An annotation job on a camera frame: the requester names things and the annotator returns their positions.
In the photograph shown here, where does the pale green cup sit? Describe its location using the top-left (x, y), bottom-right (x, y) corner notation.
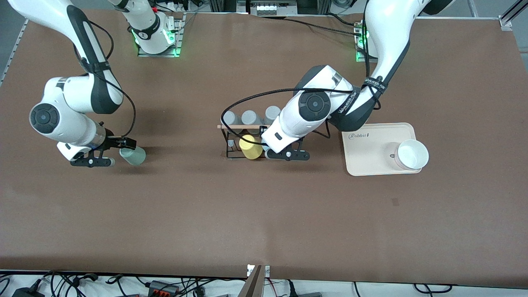
top-left (119, 146), bottom-right (146, 166)

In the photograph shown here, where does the grey cup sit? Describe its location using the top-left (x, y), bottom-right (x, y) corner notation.
top-left (222, 111), bottom-right (244, 135)
top-left (264, 106), bottom-right (282, 125)
top-left (241, 110), bottom-right (263, 135)

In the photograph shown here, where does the yellow cup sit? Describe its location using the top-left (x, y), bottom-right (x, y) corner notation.
top-left (239, 135), bottom-right (264, 160)

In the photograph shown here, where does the beige rectangular tray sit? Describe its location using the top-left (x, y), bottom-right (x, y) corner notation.
top-left (342, 122), bottom-right (423, 177)

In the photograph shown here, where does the grey electrical box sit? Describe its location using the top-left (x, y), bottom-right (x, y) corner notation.
top-left (256, 1), bottom-right (298, 16)

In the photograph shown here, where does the white bowl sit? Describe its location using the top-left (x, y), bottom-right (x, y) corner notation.
top-left (395, 139), bottom-right (429, 170)

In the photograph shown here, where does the black box with red connectors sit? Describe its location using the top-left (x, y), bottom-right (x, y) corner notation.
top-left (148, 280), bottom-right (180, 297)

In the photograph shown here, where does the black power adapter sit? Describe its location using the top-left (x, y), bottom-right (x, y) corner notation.
top-left (12, 287), bottom-right (46, 297)

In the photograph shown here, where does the black wire cup rack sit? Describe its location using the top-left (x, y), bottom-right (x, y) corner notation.
top-left (217, 124), bottom-right (271, 160)

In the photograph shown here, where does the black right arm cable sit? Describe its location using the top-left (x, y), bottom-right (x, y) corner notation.
top-left (74, 20), bottom-right (137, 141)

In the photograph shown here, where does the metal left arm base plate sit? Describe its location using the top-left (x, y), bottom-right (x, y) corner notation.
top-left (355, 19), bottom-right (378, 64)

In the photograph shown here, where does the black table cable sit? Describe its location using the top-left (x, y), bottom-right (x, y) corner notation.
top-left (325, 12), bottom-right (365, 27)
top-left (264, 16), bottom-right (363, 36)

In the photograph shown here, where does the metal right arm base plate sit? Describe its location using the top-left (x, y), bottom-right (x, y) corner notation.
top-left (137, 12), bottom-right (184, 58)

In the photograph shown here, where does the angled metal post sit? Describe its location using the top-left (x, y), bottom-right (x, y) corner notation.
top-left (239, 265), bottom-right (264, 297)

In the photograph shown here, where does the aluminium frame rail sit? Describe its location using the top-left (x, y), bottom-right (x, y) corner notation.
top-left (498, 0), bottom-right (528, 32)

